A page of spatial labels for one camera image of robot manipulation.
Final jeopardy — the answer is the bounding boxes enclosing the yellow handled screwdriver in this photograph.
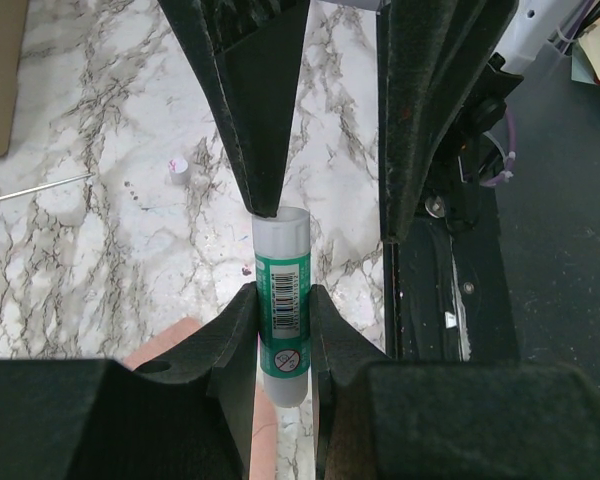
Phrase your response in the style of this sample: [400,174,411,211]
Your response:
[0,173,94,202]

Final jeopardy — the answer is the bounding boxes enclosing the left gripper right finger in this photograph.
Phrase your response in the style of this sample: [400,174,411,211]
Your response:
[309,285,600,479]

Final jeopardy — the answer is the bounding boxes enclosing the green glue stick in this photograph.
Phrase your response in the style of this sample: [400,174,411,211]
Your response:
[252,207,311,408]

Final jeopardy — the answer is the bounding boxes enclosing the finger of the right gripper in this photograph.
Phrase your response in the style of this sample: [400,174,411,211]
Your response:
[159,0,309,218]
[377,1,517,243]

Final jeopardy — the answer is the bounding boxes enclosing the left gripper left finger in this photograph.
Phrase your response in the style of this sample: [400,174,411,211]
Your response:
[0,284,258,479]

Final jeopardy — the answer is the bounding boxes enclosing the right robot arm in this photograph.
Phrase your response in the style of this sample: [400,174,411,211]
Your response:
[161,1,577,246]

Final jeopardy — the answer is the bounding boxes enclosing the white glue stick cap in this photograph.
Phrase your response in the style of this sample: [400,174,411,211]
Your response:
[168,157,190,185]

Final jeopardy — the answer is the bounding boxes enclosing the pink envelope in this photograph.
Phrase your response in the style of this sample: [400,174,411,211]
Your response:
[123,315,279,480]

